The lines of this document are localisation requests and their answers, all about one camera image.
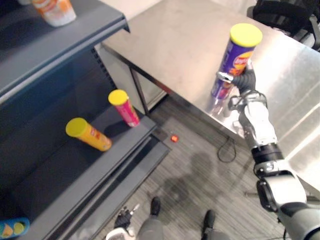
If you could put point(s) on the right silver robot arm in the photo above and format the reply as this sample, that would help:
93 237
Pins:
277 172

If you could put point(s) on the robot right leg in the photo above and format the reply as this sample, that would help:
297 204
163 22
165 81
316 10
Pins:
212 227

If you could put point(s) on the robot left leg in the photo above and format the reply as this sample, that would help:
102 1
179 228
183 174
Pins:
152 222

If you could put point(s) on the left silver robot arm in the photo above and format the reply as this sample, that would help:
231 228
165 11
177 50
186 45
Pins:
117 234

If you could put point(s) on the pink chips can yellow lid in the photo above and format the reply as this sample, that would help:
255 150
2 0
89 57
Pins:
125 108

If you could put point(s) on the black office chair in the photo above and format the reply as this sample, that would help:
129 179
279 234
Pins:
287 17

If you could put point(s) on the robot leg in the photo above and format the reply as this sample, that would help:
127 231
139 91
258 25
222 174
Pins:
212 227
152 222

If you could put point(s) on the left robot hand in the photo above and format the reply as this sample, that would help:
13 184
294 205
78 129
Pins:
124 218

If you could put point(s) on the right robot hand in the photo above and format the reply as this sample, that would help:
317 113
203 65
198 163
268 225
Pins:
246 80

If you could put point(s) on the orange chips can yellow lid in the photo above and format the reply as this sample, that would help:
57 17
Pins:
87 133

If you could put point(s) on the orange white cup container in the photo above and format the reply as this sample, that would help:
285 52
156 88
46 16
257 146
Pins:
56 11

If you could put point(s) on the purple chips can yellow lid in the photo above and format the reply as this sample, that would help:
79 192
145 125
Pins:
235 60

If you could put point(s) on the blue snack package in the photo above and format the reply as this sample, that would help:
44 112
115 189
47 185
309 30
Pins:
12 227

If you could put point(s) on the small red object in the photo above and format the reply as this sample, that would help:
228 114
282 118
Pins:
174 138

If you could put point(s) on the steel table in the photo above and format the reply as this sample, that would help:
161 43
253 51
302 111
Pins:
212 62

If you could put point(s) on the dark grey shelf unit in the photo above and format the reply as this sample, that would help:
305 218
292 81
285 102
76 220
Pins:
62 120

